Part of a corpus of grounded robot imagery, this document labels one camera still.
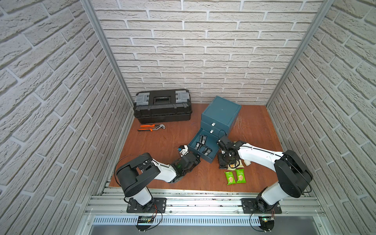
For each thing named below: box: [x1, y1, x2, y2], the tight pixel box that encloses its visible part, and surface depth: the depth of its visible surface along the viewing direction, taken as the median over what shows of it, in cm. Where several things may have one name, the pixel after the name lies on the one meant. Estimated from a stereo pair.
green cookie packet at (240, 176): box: [235, 168, 247, 184], surface depth 85 cm
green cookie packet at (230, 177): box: [224, 171, 237, 186], surface depth 84 cm
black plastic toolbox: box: [133, 89, 193, 124], surface depth 100 cm
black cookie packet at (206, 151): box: [201, 145, 213, 156], surface depth 94 cm
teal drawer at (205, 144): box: [188, 128, 220, 164], surface depth 97 cm
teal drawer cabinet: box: [200, 95, 242, 137], surface depth 90 cm
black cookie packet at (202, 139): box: [199, 134, 208, 145], surface depth 99 cm
